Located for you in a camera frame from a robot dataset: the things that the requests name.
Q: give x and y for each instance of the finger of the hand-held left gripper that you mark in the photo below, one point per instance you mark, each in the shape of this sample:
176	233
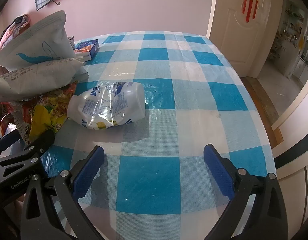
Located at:
6	141
43	141

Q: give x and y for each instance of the kitchen shelves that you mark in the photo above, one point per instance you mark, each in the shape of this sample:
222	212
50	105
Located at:
294	42

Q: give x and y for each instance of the crushed white plastic bottle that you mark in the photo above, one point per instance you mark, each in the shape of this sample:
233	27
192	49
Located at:
128	97

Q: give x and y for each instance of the wall socket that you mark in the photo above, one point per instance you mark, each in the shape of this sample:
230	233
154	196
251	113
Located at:
71	40

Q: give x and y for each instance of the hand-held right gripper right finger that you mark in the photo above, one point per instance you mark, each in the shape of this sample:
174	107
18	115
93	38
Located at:
219	172

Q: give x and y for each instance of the white grey printed bag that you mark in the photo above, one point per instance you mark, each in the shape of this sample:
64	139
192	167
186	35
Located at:
31	80

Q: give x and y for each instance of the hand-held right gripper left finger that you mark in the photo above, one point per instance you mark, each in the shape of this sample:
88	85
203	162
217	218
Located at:
90	170

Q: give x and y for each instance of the white furniture panel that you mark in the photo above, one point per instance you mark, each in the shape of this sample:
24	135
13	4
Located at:
299	180

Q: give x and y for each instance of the yellow snack packet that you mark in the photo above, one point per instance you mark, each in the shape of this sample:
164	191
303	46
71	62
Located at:
42	115

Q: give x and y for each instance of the pile of folded clothes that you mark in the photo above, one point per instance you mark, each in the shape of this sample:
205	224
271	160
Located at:
13	30

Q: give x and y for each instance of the large white bag blue mark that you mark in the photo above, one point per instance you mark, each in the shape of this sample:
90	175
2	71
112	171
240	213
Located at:
43	37

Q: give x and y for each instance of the blue tissue pack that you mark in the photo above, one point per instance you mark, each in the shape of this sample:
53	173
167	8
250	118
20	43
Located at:
87	46

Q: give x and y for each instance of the white folded paper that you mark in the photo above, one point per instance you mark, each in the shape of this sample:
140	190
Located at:
81	75

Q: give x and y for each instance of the blue checked tablecloth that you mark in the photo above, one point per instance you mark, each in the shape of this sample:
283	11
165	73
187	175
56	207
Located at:
194	105

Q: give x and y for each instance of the white door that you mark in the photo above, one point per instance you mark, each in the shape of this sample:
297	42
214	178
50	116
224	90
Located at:
239	30

